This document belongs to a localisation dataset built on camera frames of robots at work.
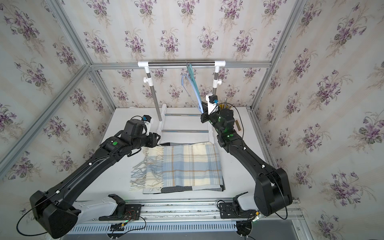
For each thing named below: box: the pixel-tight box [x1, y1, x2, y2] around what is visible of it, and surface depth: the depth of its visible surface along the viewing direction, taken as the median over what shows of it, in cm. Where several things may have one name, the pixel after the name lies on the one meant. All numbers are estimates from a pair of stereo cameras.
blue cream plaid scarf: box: [130, 142, 223, 194], surface depth 88 cm
